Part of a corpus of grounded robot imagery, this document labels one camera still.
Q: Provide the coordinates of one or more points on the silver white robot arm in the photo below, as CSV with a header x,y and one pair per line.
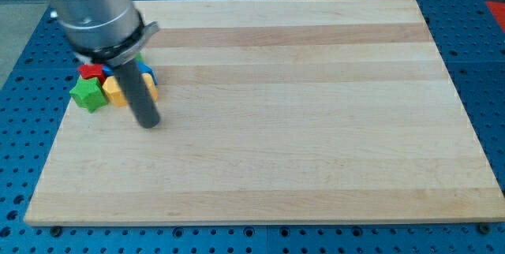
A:
x,y
110,32

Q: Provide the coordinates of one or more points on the red object at right edge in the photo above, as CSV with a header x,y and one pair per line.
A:
x,y
498,11

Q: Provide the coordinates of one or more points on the green wooden star block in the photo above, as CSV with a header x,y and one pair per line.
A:
x,y
88,94

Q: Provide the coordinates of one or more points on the light wooden board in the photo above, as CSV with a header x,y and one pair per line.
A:
x,y
277,112

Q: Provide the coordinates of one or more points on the yellow wooden block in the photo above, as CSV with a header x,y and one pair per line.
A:
x,y
115,95

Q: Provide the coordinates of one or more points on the blue wooden block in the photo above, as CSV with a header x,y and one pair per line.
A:
x,y
108,72

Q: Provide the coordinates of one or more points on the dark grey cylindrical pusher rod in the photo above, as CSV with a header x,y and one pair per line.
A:
x,y
135,90

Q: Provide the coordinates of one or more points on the red wooden block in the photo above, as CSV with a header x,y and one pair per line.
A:
x,y
87,71

